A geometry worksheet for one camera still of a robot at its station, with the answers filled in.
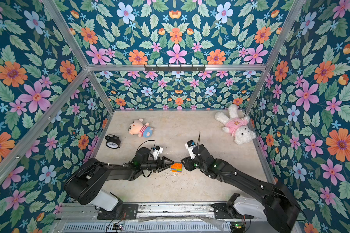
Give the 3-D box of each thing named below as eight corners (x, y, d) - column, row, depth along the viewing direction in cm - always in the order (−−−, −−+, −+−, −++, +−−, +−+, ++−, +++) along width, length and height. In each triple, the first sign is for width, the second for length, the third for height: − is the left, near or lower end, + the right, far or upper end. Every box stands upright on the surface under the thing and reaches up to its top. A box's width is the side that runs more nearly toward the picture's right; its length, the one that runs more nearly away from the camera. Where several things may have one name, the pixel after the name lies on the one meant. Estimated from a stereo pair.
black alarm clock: (108, 148, 99) (102, 141, 92) (111, 141, 103) (106, 134, 96) (120, 148, 99) (114, 141, 92) (122, 141, 103) (117, 134, 96)
